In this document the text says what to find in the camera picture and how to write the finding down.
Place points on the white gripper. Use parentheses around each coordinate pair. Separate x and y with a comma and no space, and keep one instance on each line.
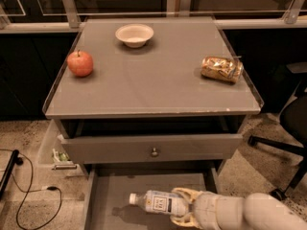
(205,208)

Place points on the blue plastic water bottle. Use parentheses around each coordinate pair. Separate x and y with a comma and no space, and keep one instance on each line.
(157,202)

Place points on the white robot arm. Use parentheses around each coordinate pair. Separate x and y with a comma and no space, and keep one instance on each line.
(258,212)

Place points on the round metal drawer knob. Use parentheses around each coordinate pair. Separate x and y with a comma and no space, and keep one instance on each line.
(154,152)

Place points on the open middle grey drawer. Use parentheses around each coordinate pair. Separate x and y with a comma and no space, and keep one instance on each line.
(107,205)

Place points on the upper grey drawer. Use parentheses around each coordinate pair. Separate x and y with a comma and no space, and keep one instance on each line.
(132,149)

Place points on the grey drawer cabinet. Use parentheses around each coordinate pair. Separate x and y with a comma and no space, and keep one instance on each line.
(157,89)

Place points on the crushed gold snack can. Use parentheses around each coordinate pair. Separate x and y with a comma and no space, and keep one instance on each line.
(222,69)

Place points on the clear plastic storage bin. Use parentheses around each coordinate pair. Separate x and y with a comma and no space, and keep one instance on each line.
(51,154)

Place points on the black bar on floor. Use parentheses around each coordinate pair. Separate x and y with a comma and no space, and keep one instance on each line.
(7,172)

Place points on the white paper bowl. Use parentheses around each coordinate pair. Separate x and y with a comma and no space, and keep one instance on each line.
(134,35)

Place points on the red apple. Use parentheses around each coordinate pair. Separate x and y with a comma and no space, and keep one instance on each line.
(80,63)

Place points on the right metal rail bracket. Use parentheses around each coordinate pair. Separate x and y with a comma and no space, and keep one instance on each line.
(292,13)

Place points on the left metal rail bracket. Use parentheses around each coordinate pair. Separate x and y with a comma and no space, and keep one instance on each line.
(71,13)

